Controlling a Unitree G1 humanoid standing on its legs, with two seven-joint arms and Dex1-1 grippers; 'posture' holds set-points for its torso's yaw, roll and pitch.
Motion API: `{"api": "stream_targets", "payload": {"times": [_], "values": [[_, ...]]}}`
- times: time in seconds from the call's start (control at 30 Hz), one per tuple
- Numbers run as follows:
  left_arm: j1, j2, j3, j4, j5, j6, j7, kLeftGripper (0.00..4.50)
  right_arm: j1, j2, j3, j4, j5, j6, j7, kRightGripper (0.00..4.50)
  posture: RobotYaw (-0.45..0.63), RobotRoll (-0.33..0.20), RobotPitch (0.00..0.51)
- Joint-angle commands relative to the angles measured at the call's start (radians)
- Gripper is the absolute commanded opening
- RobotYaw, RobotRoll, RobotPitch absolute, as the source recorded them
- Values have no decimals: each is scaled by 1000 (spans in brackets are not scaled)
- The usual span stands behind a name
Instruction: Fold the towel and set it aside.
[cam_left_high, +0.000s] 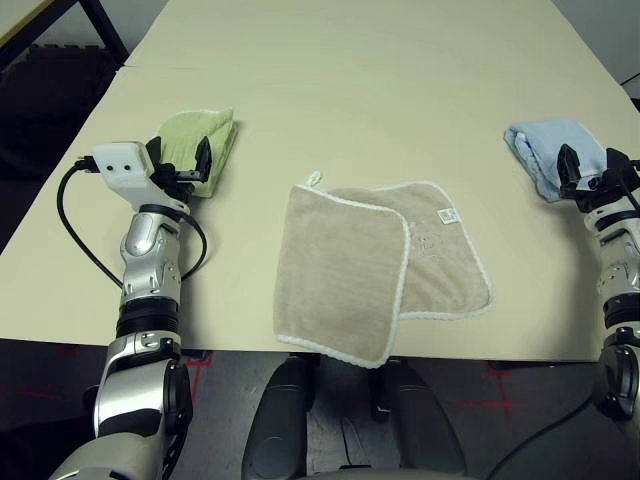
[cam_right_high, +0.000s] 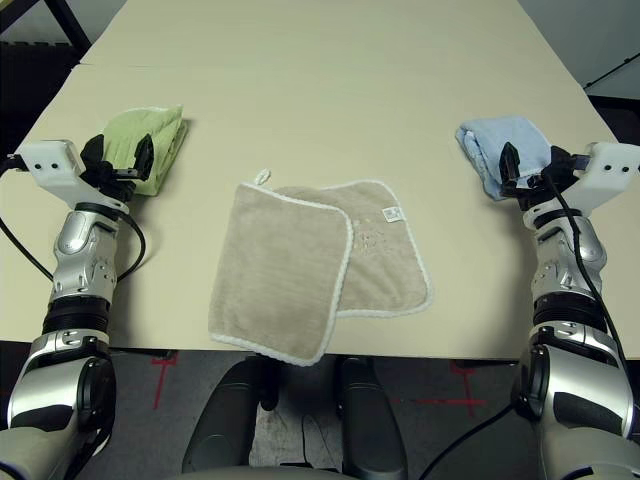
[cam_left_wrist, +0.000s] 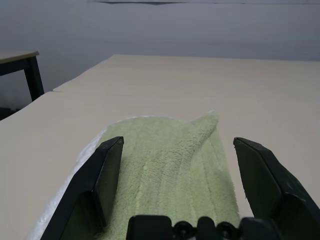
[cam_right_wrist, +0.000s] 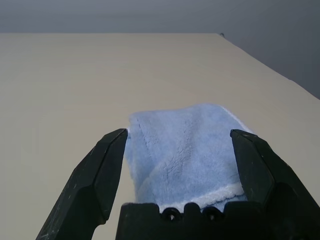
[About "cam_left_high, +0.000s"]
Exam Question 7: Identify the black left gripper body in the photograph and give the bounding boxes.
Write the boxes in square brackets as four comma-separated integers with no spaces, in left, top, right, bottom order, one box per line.
[154,163,202,197]

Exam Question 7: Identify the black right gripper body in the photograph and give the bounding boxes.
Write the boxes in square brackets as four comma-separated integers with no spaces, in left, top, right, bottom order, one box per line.
[559,167,640,214]

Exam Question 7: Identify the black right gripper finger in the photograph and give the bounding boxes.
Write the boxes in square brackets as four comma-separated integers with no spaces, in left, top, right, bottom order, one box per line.
[604,148,632,176]
[556,144,581,189]

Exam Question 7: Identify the beige towel with white trim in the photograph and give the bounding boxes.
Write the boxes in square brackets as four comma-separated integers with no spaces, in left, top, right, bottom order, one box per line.
[272,171,497,370]

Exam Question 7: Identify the light blue folded towel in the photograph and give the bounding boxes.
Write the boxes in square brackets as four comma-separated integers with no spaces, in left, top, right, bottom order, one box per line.
[503,117,607,203]

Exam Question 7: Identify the green folded towel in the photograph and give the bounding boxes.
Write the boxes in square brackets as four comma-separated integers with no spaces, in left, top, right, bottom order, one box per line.
[152,107,240,200]

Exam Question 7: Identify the black foam floor mat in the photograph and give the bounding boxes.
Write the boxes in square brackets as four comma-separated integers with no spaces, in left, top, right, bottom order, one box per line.
[0,42,126,254]

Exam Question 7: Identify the grey robot right leg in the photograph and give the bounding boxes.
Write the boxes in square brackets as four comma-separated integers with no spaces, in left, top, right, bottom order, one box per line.
[384,358,469,480]

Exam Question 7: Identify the grey robot waist housing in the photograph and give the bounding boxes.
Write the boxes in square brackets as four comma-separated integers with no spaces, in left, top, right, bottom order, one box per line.
[304,463,416,480]

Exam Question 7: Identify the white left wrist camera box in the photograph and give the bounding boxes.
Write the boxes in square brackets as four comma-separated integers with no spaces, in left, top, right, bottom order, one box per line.
[91,141,190,212]

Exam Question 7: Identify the black left wrist camera cable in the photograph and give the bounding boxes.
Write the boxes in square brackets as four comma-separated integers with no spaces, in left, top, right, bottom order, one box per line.
[56,157,209,291]

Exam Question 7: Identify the black metal frame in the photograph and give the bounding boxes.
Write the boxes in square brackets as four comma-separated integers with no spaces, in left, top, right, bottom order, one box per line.
[0,0,130,69]

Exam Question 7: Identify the black post under table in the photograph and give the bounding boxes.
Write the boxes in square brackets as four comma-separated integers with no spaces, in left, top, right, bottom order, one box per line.
[368,372,394,421]

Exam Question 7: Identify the thin black floor cable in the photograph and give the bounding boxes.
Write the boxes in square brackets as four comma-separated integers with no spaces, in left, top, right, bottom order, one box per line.
[339,419,361,466]

